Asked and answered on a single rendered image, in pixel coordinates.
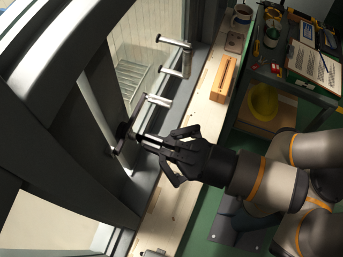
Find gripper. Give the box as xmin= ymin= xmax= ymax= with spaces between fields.
xmin=136 ymin=124 xmax=238 ymax=190

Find dark cockspur with silver grip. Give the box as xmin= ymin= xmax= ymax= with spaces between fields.
xmin=111 ymin=92 xmax=174 ymax=157

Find grey glazed casement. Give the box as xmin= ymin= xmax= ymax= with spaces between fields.
xmin=76 ymin=0 xmax=215 ymax=177

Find orange slotted block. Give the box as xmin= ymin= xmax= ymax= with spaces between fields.
xmin=209 ymin=54 xmax=238 ymax=104

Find yellow hard hat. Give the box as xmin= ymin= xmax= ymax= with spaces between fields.
xmin=247 ymin=82 xmax=280 ymax=123

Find grey metal fitting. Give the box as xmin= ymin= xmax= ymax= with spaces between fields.
xmin=139 ymin=248 xmax=167 ymax=257

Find brown cardboard box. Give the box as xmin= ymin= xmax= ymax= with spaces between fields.
xmin=235 ymin=79 xmax=299 ymax=140

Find green trolley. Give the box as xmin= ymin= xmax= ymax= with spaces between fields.
xmin=229 ymin=3 xmax=343 ymax=140

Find keys with red tag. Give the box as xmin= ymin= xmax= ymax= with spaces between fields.
xmin=250 ymin=55 xmax=269 ymax=71

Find white label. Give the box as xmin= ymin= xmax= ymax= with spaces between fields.
xmin=295 ymin=78 xmax=317 ymax=90

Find white mug with blue band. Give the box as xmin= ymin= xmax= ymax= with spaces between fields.
xmin=230 ymin=3 xmax=254 ymax=29

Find brown clipboard with papers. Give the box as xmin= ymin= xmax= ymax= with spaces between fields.
xmin=284 ymin=37 xmax=343 ymax=98

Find white round gauge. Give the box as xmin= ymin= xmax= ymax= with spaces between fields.
xmin=265 ymin=18 xmax=282 ymax=34

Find blue pen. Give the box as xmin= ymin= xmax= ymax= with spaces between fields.
xmin=317 ymin=47 xmax=330 ymax=73

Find white booklet with blue print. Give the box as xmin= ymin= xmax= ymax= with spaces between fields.
xmin=298 ymin=19 xmax=317 ymax=47

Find dark pouch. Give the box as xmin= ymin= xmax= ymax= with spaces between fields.
xmin=318 ymin=28 xmax=340 ymax=52

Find silver pull handle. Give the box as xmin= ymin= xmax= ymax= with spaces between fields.
xmin=155 ymin=33 xmax=193 ymax=80

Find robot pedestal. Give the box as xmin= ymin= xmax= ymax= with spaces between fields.
xmin=207 ymin=192 xmax=282 ymax=254

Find yellow handled screwdriver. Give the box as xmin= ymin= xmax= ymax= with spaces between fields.
xmin=252 ymin=25 xmax=261 ymax=57

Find grey window frame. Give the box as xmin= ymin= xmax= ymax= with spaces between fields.
xmin=0 ymin=0 xmax=228 ymax=257

